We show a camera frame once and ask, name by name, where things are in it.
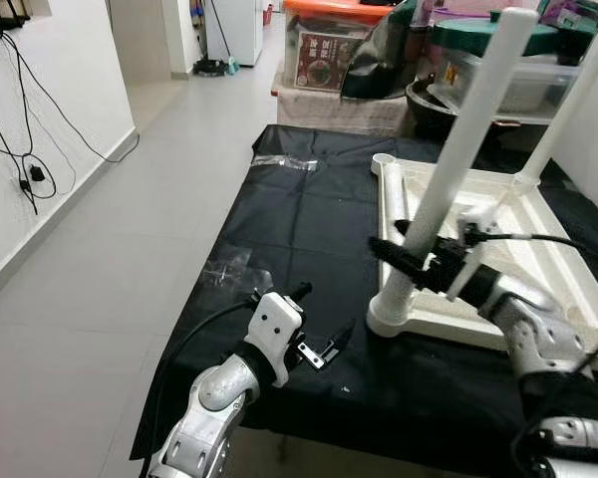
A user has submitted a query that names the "orange lid storage box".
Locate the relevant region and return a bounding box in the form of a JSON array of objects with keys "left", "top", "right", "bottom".
[{"left": 284, "top": 0, "right": 395, "bottom": 96}]

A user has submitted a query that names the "clear plastic storage box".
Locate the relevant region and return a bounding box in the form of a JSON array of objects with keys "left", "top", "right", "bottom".
[{"left": 448, "top": 50, "right": 579, "bottom": 116}]

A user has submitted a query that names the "white plastic table top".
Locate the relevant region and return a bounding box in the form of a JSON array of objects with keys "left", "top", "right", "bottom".
[{"left": 367, "top": 152, "right": 598, "bottom": 381}]

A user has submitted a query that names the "clear tape cross patch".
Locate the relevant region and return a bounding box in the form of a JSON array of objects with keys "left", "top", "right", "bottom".
[{"left": 201, "top": 244, "right": 270, "bottom": 295}]

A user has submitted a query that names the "pink plastic bag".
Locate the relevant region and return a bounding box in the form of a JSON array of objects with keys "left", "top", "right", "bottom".
[{"left": 419, "top": 0, "right": 499, "bottom": 21}]

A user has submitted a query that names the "green pot lid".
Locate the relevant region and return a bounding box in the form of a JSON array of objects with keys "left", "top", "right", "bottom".
[{"left": 431, "top": 22, "right": 559, "bottom": 53}]

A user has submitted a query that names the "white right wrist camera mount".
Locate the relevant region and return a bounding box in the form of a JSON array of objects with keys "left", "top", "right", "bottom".
[{"left": 445, "top": 221, "right": 491, "bottom": 302}]

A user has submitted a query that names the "white fridge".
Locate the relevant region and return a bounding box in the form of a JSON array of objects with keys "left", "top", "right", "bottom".
[{"left": 207, "top": 0, "right": 265, "bottom": 66}]

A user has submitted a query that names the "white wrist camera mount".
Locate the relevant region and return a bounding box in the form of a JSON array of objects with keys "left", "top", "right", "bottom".
[
  {"left": 445, "top": 221, "right": 491, "bottom": 302},
  {"left": 251, "top": 291, "right": 305, "bottom": 384}
]

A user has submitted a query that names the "clear tape strip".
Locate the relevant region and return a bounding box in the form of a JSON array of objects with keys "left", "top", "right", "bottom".
[{"left": 251, "top": 154, "right": 320, "bottom": 172}]

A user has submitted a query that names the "black tablecloth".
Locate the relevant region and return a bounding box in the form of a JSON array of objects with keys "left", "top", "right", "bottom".
[{"left": 130, "top": 124, "right": 598, "bottom": 477}]

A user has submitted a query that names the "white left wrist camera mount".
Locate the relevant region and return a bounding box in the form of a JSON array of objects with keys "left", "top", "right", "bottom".
[{"left": 251, "top": 291, "right": 305, "bottom": 384}]

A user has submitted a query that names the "black floor mop base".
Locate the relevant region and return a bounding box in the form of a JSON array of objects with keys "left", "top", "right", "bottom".
[{"left": 191, "top": 58, "right": 238, "bottom": 79}]

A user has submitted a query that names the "thin black wall cable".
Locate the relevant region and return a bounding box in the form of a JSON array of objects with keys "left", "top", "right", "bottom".
[
  {"left": 0, "top": 30, "right": 56, "bottom": 215},
  {"left": 20, "top": 40, "right": 141, "bottom": 164}
]

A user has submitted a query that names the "black glossy bag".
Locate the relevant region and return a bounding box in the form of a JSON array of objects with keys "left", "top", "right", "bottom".
[{"left": 341, "top": 5, "right": 420, "bottom": 101}]

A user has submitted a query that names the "beige patterned bench cover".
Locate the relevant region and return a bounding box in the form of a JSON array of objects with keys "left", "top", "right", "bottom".
[{"left": 277, "top": 85, "right": 415, "bottom": 135}]

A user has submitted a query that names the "black wok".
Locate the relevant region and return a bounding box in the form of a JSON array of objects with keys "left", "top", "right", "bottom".
[{"left": 404, "top": 80, "right": 459, "bottom": 140}]

